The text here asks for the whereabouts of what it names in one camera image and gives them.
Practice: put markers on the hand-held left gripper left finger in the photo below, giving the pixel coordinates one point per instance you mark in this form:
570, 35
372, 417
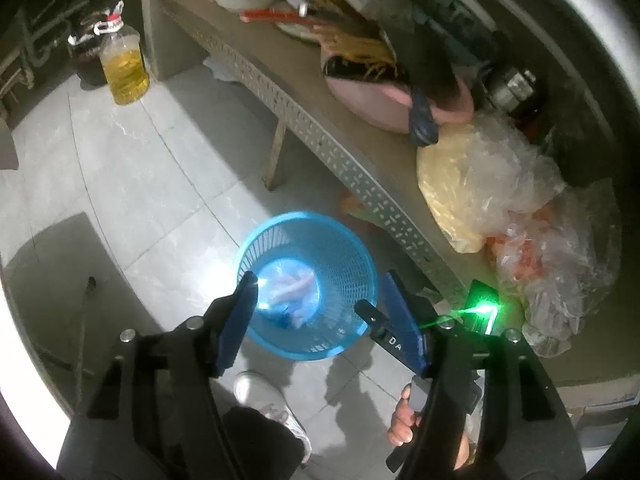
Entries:
234, 322

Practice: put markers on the blue plastic wastebasket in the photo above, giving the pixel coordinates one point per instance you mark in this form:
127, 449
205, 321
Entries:
345, 260

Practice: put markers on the concrete kitchen counter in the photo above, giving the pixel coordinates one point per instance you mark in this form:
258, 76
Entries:
152, 20

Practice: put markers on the dark glass jar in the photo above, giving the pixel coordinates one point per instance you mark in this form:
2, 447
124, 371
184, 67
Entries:
87, 60

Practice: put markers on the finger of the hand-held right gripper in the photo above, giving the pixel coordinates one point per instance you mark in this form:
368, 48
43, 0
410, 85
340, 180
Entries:
369, 314

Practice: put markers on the yellow plastic bag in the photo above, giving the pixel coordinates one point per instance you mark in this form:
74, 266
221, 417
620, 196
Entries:
450, 195

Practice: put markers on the crumpled white floor bag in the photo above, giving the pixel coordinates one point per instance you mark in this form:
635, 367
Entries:
220, 67

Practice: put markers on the grey drain pipes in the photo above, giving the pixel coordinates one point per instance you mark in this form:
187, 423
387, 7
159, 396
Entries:
31, 45

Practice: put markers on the perforated metal shelf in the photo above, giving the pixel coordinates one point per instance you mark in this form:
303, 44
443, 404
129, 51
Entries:
280, 55

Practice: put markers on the person's white shoe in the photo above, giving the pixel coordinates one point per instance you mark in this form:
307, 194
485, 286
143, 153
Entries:
260, 390

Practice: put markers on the person's right hand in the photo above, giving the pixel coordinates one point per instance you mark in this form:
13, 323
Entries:
402, 425

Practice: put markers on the person's black trouser leg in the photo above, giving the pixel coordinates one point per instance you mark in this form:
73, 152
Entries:
260, 445

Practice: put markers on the shiny metal container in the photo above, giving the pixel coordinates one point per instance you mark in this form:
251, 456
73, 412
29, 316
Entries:
510, 87

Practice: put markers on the yellow fibre bundle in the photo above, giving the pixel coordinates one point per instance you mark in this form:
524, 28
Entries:
360, 50

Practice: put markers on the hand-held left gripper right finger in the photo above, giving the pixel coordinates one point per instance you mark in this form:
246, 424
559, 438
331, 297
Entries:
407, 310

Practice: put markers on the clear bag with orange contents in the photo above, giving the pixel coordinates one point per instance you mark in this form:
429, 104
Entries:
550, 270

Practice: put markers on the stack of plates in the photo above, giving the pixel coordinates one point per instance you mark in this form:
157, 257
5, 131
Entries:
300, 32

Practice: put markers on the wooden shelf support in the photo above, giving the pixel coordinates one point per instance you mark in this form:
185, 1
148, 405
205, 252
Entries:
275, 155

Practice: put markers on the crumpled white wrapper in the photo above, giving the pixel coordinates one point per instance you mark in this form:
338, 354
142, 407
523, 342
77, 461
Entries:
292, 285

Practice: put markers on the dark green box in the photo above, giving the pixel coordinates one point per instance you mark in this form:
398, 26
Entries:
460, 10

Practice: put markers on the clear cooking oil bottle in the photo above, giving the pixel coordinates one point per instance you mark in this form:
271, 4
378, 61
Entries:
125, 70

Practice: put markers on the pink plastic basin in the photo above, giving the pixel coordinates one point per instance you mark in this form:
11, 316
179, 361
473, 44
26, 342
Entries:
370, 105

